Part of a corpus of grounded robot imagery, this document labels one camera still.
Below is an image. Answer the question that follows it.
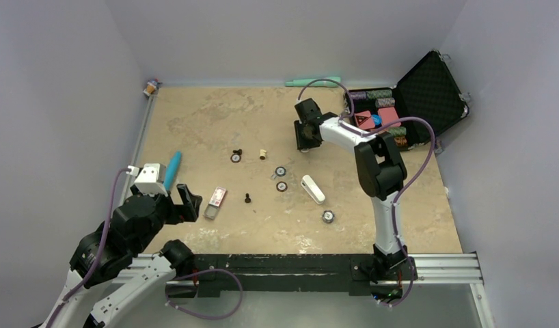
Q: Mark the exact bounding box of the brown poker chip left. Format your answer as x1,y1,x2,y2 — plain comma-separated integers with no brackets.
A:
230,154,241,163

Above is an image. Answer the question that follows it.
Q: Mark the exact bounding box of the mint green microphone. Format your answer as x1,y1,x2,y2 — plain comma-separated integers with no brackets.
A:
284,77,341,87

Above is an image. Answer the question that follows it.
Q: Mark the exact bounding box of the black poker chip case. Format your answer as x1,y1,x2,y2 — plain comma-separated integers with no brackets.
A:
343,49,469,137

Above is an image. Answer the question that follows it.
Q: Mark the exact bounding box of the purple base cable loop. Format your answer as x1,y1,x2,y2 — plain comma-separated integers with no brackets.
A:
165,268,244,320

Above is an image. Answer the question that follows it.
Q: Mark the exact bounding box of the light blue white stapler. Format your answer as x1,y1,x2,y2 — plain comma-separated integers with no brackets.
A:
300,175,325,205

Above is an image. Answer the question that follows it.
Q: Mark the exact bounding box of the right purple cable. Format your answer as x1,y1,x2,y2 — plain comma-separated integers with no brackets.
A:
297,79,437,309

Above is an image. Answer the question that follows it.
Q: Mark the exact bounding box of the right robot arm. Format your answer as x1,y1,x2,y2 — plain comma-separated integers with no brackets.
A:
294,98,407,278

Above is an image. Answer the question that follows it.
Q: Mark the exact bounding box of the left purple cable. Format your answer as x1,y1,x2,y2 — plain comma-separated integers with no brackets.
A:
44,167,140,328

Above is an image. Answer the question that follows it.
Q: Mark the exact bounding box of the blue marker pen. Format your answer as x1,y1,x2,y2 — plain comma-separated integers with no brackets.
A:
163,151,182,191

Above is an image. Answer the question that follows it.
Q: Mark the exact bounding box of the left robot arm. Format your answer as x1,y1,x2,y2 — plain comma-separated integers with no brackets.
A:
42,184,203,327

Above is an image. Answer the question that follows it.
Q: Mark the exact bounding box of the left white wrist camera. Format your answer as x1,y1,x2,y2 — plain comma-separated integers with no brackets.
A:
127,163,168,197

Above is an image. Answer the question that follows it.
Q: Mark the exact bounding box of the small orange toy figure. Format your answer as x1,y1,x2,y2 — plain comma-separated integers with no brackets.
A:
143,79,161,97

